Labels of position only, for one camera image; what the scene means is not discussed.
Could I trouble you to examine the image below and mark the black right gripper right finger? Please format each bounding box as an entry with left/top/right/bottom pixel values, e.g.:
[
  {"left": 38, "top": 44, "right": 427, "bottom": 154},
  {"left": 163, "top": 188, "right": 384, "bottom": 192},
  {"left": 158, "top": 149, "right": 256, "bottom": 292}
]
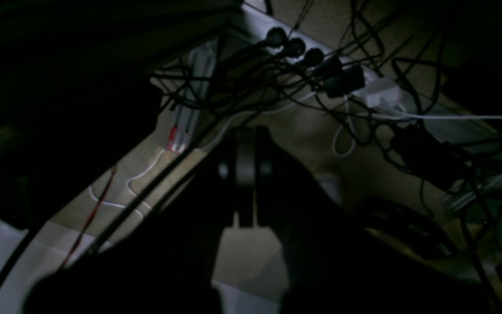
[{"left": 255, "top": 126, "right": 491, "bottom": 314}]

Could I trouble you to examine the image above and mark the white cable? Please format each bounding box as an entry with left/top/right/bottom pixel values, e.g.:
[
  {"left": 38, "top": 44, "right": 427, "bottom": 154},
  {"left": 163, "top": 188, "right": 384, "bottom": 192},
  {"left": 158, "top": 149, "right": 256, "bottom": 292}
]
[{"left": 89, "top": 89, "right": 502, "bottom": 218}]

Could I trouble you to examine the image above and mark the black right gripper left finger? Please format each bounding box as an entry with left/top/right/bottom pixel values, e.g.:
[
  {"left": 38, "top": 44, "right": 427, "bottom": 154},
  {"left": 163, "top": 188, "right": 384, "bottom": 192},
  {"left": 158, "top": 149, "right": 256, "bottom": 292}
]
[{"left": 24, "top": 132, "right": 237, "bottom": 314}]

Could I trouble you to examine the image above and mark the red thin wire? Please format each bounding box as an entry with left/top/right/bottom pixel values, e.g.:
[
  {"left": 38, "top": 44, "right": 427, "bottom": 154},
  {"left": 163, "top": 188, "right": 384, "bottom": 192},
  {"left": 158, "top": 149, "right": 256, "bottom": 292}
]
[{"left": 57, "top": 168, "right": 116, "bottom": 271}]

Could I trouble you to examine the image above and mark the white power adapter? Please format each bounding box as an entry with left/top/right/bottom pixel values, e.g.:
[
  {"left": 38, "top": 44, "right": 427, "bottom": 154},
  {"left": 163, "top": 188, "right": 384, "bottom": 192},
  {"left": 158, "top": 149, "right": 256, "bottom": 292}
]
[{"left": 353, "top": 77, "right": 403, "bottom": 109}]

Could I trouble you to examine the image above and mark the white power strip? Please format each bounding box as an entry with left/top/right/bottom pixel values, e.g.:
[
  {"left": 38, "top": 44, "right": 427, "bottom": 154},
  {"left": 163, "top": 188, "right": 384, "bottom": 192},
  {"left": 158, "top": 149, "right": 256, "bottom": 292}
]
[{"left": 234, "top": 2, "right": 502, "bottom": 166}]

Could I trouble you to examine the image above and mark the black power brick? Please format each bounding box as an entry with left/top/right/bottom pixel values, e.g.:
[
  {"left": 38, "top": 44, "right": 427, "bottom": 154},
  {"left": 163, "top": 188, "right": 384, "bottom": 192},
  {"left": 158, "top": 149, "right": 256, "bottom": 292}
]
[{"left": 390, "top": 125, "right": 468, "bottom": 191}]

